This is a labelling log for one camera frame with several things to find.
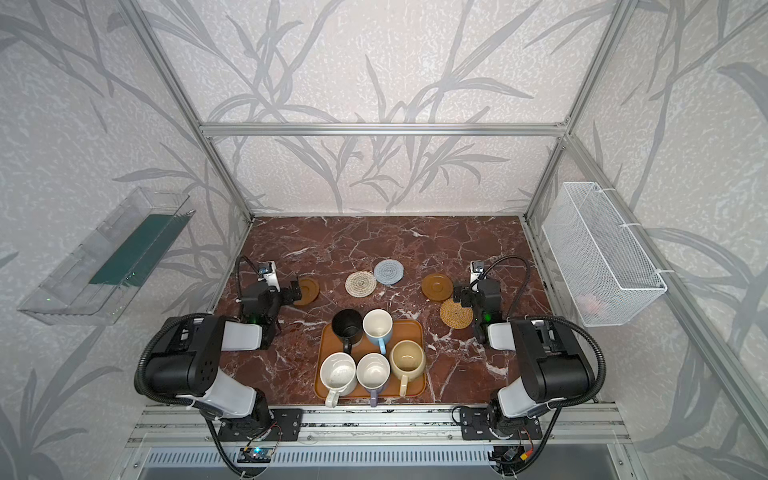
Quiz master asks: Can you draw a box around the brown wooden coaster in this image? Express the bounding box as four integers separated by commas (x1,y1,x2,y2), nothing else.
294,277,320,306
421,273,454,302

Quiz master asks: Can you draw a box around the black mug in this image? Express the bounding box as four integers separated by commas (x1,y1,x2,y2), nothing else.
331,309,364,354

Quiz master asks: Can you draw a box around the cream woven zigzag coaster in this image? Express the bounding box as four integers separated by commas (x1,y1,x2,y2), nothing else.
345,271,377,298

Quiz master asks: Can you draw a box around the blue grey woven coaster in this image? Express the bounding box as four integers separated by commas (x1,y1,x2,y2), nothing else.
373,259,404,286

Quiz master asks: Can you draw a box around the white and blue mug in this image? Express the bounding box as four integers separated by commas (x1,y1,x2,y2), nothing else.
363,309,394,356

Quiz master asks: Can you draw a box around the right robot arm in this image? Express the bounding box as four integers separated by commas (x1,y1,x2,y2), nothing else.
453,278,607,429

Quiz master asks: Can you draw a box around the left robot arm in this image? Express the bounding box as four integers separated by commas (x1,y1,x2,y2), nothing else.
134,280,302,426

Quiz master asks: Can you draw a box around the beige mug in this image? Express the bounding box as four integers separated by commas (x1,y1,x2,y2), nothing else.
389,340,426,397

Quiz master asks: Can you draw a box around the white speckled mug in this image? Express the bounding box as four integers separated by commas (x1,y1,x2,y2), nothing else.
320,352,357,408

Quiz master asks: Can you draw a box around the white and purple mug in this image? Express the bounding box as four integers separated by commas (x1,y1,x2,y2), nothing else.
356,353,391,407

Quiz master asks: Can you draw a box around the right electronics board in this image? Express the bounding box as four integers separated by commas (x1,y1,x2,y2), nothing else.
489,445,534,464

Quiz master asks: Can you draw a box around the electronics board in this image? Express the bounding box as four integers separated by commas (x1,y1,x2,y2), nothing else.
236,446,274,464
489,445,534,464

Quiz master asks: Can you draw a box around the left electronics board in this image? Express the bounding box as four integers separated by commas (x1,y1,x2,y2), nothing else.
236,446,274,464

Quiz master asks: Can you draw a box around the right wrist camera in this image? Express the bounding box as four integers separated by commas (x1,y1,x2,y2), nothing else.
470,260,485,282

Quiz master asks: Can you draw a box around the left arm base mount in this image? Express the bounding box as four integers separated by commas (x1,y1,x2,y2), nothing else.
217,408,304,442

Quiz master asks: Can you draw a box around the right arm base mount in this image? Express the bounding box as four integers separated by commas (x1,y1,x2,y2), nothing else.
458,405,543,441

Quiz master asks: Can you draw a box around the white wire mesh basket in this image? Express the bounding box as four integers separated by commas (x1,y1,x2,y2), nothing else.
542,182,667,327

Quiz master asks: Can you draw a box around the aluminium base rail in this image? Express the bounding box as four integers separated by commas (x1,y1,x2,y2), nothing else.
126,403,632,448

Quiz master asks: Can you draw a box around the clear plastic wall bin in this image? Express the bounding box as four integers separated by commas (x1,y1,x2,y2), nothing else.
18,187,195,326

